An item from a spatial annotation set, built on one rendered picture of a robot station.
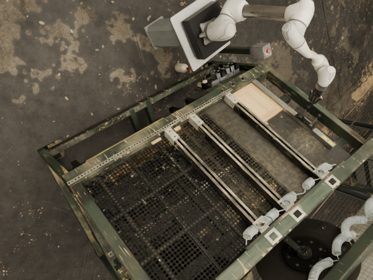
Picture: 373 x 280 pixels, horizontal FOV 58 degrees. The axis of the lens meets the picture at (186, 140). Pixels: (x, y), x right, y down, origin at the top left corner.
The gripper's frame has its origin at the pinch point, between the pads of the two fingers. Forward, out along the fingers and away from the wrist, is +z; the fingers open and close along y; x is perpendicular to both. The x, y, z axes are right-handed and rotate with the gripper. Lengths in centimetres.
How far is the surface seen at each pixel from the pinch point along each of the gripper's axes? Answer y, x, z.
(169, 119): 65, 105, 10
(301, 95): 15.9, -14.0, 10.5
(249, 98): 44, 27, 14
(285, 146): -13.7, 47.0, 8.2
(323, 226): -77, 48, 53
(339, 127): -28.8, -13.0, 12.2
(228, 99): 52, 48, 10
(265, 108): 27.0, 24.2, 13.9
